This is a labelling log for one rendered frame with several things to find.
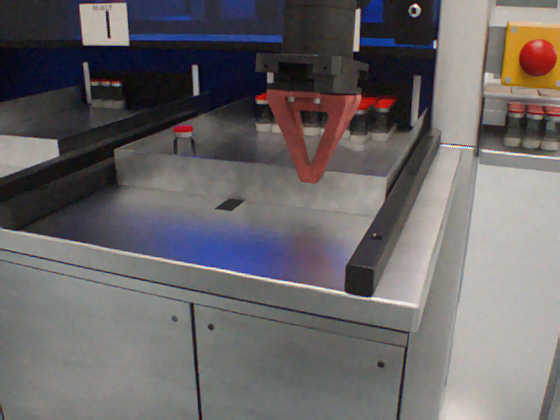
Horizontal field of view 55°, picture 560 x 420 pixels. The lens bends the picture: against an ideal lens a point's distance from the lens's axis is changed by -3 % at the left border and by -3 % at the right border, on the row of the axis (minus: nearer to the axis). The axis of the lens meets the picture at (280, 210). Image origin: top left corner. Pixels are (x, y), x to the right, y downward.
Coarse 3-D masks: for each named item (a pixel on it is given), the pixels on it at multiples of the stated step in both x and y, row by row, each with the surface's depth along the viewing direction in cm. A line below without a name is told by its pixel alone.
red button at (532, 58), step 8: (536, 40) 57; (544, 40) 57; (528, 48) 58; (536, 48) 57; (544, 48) 57; (552, 48) 57; (520, 56) 58; (528, 56) 58; (536, 56) 57; (544, 56) 57; (552, 56) 57; (520, 64) 59; (528, 64) 58; (536, 64) 58; (544, 64) 57; (552, 64) 57; (528, 72) 59; (536, 72) 58; (544, 72) 58
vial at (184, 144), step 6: (174, 132) 55; (192, 132) 55; (180, 138) 55; (186, 138) 55; (192, 138) 56; (174, 144) 55; (180, 144) 55; (186, 144) 55; (192, 144) 55; (174, 150) 55; (180, 150) 55; (186, 150) 55; (192, 150) 55
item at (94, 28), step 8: (80, 8) 80; (88, 8) 79; (96, 8) 79; (104, 8) 78; (112, 8) 78; (120, 8) 77; (88, 16) 80; (96, 16) 79; (104, 16) 79; (112, 16) 78; (120, 16) 78; (88, 24) 80; (96, 24) 80; (104, 24) 79; (112, 24) 79; (120, 24) 78; (88, 32) 81; (96, 32) 80; (104, 32) 80; (112, 32) 79; (120, 32) 79; (128, 32) 78; (88, 40) 81; (96, 40) 81; (104, 40) 80; (112, 40) 80; (120, 40) 79; (128, 40) 79
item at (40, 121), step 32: (32, 96) 84; (64, 96) 91; (192, 96) 81; (0, 128) 77; (32, 128) 77; (64, 128) 77; (96, 128) 62; (128, 128) 67; (0, 160) 60; (32, 160) 58
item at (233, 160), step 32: (224, 128) 74; (416, 128) 61; (128, 160) 52; (160, 160) 51; (192, 160) 50; (224, 160) 48; (256, 160) 61; (288, 160) 61; (352, 160) 61; (384, 160) 61; (192, 192) 51; (224, 192) 50; (256, 192) 48; (288, 192) 47; (320, 192) 46; (352, 192) 45; (384, 192) 44
